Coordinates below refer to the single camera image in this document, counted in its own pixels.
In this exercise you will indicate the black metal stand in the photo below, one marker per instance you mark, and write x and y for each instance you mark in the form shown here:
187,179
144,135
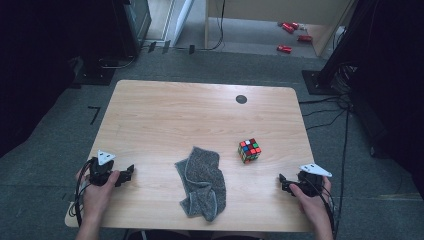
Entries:
315,83

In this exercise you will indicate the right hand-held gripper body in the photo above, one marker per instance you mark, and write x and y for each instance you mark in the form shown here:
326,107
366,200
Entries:
310,183

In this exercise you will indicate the multicoloured puzzle cube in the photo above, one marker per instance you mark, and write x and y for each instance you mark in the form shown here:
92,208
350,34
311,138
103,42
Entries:
250,150

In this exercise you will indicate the black floor tape strip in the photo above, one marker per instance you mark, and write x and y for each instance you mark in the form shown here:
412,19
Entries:
191,49
151,46

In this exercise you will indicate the grey cloth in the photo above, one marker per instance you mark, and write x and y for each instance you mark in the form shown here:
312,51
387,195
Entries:
203,180

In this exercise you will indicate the person's left hand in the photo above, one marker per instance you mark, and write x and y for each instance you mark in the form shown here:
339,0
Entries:
95,200

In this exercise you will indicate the wooden partition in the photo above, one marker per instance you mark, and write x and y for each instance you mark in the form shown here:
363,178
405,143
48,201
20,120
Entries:
266,6

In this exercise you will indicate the person's right hand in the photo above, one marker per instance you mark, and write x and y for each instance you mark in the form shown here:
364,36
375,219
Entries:
313,208

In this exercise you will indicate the black round table grommet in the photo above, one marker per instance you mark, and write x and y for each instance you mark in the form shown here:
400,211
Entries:
241,99

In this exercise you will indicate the white panel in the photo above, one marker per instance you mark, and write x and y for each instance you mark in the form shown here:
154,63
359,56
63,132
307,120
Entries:
182,20

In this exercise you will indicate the red can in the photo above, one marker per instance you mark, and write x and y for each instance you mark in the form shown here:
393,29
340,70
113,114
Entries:
295,25
284,49
304,38
288,28

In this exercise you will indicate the black cabinet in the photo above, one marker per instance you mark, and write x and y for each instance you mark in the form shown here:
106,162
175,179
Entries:
133,26

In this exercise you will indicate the dark curtain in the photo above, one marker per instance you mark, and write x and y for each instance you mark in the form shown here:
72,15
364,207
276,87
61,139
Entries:
393,100
26,66

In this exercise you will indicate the black flat stand base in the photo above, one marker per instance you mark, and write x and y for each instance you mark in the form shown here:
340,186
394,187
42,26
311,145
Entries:
95,76

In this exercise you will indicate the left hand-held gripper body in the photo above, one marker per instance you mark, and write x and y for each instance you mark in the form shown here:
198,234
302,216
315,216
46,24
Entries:
100,173

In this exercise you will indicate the black angled floor tape mark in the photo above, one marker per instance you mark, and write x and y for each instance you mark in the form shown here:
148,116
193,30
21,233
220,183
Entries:
96,115

